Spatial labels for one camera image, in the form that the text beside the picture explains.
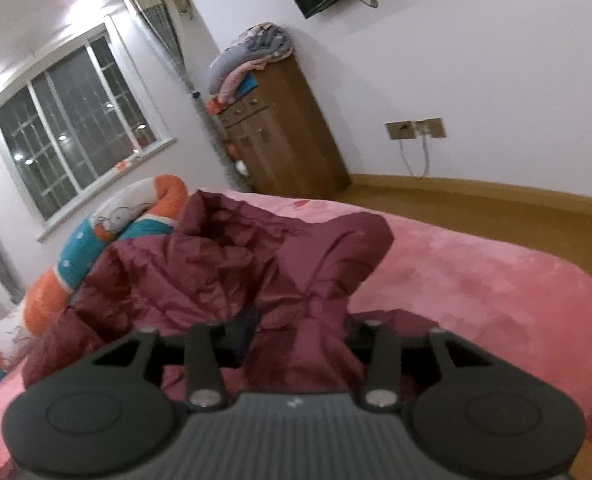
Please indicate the maroon puffer jacket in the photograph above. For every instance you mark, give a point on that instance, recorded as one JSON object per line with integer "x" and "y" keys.
{"x": 201, "y": 270}

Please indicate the small red item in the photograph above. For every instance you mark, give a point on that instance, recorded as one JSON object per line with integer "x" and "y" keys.
{"x": 213, "y": 106}

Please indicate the small orange object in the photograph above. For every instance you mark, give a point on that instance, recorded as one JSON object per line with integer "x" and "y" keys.
{"x": 126, "y": 164}

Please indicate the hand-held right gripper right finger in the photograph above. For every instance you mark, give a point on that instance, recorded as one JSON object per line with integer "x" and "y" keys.
{"x": 358, "y": 335}

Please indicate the pink folded blanket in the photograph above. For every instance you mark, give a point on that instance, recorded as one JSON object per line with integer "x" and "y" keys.
{"x": 236, "y": 80}

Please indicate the brass wall socket plate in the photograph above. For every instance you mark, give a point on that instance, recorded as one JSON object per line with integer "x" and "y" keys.
{"x": 400, "y": 130}
{"x": 430, "y": 127}

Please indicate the rolled rabbit print blanket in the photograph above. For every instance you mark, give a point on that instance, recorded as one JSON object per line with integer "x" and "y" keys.
{"x": 76, "y": 255}

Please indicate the wooden cabinet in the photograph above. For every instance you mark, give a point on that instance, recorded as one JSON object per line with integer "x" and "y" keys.
{"x": 281, "y": 130}

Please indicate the folded blankets on dresser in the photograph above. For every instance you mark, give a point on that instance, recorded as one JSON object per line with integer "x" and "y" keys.
{"x": 261, "y": 42}

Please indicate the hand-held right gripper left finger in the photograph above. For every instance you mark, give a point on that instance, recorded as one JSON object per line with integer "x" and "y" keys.
{"x": 243, "y": 340}

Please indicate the barred window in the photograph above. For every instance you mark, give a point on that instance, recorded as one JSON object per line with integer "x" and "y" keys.
{"x": 66, "y": 125}

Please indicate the blue flat item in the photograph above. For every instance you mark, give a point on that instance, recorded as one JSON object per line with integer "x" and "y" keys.
{"x": 250, "y": 85}

